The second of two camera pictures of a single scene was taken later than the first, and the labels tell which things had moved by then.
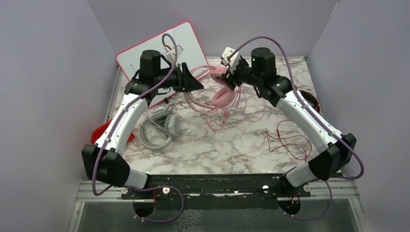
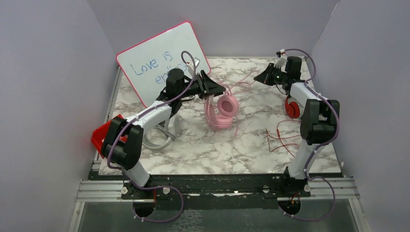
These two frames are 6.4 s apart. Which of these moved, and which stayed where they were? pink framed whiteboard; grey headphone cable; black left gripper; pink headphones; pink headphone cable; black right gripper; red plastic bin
Moved: black left gripper; pink headphone cable; pink headphones; black right gripper
Stayed: red plastic bin; grey headphone cable; pink framed whiteboard
